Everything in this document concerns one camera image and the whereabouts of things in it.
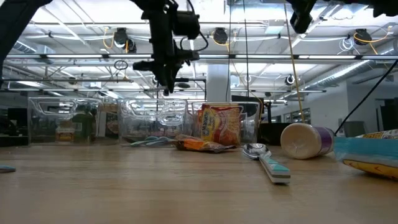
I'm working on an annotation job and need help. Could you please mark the blue ramen packet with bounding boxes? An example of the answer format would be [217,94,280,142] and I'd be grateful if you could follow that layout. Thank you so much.
[333,129,398,182]

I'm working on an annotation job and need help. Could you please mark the brown spice jar black lid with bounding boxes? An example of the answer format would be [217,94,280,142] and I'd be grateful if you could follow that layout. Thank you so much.
[55,119,75,143]

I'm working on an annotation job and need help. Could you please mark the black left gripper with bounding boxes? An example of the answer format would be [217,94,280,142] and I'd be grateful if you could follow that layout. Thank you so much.
[132,8,200,96]

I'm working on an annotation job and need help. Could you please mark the dark background cabinet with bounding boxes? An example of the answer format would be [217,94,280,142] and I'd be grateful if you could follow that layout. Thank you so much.
[375,98,398,131]

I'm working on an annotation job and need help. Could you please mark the slanted black cable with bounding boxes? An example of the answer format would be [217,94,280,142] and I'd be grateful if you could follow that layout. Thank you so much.
[335,60,398,135]

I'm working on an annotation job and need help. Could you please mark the yellow cable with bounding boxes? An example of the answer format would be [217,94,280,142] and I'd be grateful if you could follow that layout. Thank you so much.
[283,0,305,124]

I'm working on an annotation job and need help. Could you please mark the green spice jar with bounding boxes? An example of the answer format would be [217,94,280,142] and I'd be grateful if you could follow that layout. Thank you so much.
[73,105,98,143]

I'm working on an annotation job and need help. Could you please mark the grey chair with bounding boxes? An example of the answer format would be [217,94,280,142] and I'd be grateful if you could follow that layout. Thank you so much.
[343,120,370,138]

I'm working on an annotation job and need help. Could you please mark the orange snack packet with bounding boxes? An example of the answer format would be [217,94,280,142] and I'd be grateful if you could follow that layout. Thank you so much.
[171,134,237,154]

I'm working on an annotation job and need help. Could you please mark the white pillar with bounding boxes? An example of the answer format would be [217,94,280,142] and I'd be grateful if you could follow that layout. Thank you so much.
[206,63,231,103]

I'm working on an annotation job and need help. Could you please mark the purple label spice jar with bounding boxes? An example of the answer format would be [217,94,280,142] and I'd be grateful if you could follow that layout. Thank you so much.
[280,123,336,160]

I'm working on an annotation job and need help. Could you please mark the red ramen packet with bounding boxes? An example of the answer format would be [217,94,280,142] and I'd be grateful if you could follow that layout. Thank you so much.
[198,104,243,147]

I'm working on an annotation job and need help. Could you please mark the clear plastic bin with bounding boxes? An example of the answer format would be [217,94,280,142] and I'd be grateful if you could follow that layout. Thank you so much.
[27,96,104,146]
[191,101,261,147]
[117,98,191,144]

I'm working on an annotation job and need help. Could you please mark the silver ceiling duct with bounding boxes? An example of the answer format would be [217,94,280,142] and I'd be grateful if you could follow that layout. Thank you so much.
[12,40,56,65]
[306,40,398,91]

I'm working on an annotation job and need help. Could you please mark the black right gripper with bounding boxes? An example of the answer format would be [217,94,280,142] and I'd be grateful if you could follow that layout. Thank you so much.
[285,0,317,34]

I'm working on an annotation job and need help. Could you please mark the black background monitor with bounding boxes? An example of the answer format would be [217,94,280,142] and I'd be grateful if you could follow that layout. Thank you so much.
[6,107,29,138]

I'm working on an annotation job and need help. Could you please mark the silver spoon striped handle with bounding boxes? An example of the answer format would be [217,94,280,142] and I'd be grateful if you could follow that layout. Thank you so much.
[136,136,175,147]
[242,142,292,185]

